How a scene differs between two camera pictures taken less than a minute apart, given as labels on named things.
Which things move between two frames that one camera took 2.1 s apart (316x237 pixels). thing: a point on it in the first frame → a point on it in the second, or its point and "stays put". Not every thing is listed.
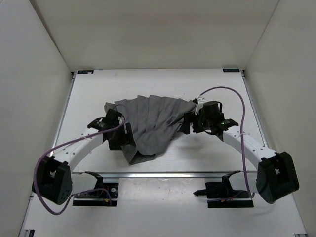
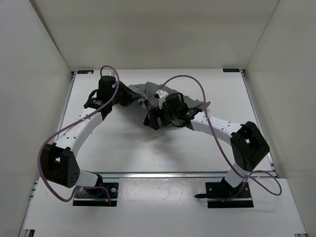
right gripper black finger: [188, 118] → [154, 122]
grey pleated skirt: [155, 120] → [145, 92]
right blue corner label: [231, 70] stays put
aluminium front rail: [235, 174] stays put
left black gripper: [127, 138] → [131, 97]
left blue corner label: [85, 71] stays put
